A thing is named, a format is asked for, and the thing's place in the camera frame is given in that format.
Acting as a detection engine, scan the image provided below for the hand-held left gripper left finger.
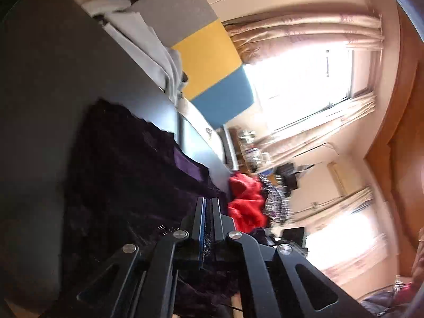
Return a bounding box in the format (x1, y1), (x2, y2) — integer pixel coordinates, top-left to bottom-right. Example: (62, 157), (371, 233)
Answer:
(76, 198), (207, 318)

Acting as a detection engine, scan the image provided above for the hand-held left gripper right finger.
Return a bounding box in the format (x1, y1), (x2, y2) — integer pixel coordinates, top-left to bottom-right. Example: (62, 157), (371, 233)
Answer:
(207, 198), (375, 318)

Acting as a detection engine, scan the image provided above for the dark purple velvet top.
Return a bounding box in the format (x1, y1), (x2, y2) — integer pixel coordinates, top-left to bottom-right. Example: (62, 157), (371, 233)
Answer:
(62, 98), (270, 317)

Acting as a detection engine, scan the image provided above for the red garment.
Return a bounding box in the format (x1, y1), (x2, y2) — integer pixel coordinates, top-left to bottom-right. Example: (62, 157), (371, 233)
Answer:
(228, 173), (269, 234)

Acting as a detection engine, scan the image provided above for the black white patterned garment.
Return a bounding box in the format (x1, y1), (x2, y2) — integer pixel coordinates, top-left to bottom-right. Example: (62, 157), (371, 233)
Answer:
(258, 172), (294, 226)

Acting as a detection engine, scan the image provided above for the cluttered wooden side table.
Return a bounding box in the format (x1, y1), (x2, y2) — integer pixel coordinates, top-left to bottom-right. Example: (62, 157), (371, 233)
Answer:
(237, 129), (270, 169)

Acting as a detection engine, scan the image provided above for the black monitor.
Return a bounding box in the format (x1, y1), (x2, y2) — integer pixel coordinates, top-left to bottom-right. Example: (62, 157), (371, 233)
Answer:
(276, 163), (299, 189)

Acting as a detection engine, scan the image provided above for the small window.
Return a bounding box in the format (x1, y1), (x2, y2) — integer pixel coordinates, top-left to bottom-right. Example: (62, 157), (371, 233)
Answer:
(305, 210), (390, 272)

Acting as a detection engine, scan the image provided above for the large window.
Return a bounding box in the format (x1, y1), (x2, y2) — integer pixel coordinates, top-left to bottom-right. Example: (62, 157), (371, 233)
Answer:
(243, 43), (355, 130)

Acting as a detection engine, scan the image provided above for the grey yellow blue chair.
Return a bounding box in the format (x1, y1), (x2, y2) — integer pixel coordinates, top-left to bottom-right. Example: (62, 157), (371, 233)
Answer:
(109, 0), (255, 130)

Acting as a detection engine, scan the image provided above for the grey garment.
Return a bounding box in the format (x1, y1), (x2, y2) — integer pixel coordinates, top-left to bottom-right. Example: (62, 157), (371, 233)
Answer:
(103, 10), (189, 101)

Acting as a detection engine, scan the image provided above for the white cloth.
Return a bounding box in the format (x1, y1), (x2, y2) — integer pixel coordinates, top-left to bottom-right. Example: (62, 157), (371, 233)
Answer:
(81, 0), (133, 19)

